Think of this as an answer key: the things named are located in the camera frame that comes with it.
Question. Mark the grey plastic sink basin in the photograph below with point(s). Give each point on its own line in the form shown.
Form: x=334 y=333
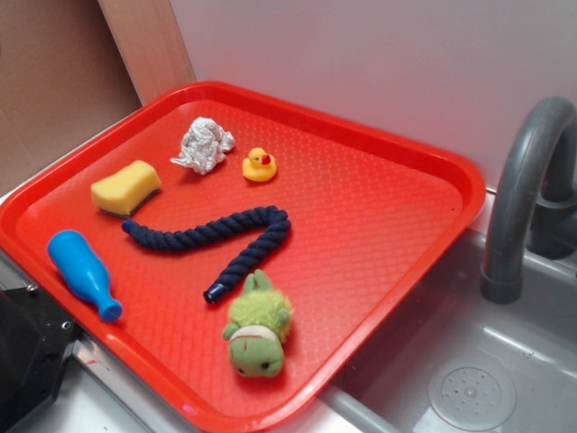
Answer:
x=447 y=360

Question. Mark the wooden board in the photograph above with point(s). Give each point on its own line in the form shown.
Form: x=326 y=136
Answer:
x=148 y=38

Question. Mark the yellow sponge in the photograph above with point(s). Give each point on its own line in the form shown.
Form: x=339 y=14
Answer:
x=123 y=192

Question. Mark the green plush turtle toy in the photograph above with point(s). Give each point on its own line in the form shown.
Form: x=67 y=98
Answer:
x=260 y=321

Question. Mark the blue plastic bottle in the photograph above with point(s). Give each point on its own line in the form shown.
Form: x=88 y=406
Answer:
x=84 y=273

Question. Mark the red plastic tray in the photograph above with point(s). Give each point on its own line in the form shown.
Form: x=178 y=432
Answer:
x=370 y=213

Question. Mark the grey toy faucet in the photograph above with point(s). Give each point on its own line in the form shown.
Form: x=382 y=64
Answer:
x=535 y=206

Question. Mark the yellow rubber duck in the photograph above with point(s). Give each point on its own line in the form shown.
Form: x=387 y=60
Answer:
x=259 y=165

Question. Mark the crumpled white paper ball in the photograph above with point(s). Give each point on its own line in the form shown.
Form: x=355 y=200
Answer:
x=204 y=145

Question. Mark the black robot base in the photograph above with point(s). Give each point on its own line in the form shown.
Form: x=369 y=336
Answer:
x=37 y=338

